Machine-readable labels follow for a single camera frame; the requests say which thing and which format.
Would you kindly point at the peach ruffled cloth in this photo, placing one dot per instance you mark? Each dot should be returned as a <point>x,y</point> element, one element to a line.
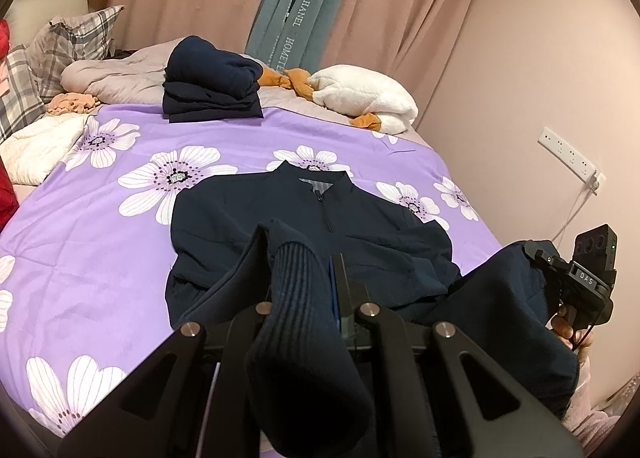
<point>72,103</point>

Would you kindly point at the white plug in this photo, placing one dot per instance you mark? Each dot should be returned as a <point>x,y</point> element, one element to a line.
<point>596,182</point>

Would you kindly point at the white plush toy orange feet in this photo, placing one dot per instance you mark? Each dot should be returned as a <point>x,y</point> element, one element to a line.
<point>360,92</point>

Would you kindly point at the purple floral bedsheet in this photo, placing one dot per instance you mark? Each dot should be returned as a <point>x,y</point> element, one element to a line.
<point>100,248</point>

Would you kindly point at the person's right hand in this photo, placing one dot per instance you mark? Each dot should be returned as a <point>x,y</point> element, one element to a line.
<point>565,322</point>

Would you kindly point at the pinkish grey duvet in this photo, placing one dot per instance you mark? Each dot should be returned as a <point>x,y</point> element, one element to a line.
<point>125,72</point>

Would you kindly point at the navy zip jacket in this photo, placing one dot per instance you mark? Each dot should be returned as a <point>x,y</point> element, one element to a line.
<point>350,248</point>

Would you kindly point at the cream pillow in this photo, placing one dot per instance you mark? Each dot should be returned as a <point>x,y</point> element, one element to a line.
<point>45,12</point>

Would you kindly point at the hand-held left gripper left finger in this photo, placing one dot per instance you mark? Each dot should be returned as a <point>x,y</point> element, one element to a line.
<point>250,330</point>

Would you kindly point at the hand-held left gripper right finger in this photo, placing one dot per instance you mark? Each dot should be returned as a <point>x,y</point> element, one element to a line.
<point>334,290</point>

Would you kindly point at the white quilted blanket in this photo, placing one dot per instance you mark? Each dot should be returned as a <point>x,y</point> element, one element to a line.
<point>35,147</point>

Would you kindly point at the teal lettered curtain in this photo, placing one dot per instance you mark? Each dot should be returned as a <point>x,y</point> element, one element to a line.
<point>300,2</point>

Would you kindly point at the white wall power strip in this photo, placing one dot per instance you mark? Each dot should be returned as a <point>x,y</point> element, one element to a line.
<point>565,150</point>

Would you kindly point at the red cloth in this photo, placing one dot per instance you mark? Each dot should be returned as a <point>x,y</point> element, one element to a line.
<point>4,37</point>
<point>7,198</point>

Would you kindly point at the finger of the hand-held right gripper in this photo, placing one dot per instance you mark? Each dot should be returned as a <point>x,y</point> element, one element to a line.
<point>542,255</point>

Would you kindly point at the folded navy clothes stack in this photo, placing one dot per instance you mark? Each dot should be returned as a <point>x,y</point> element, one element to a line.
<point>210,77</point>

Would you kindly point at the plaid pillow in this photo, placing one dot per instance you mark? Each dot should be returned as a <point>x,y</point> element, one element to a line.
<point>65,47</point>
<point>20,97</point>

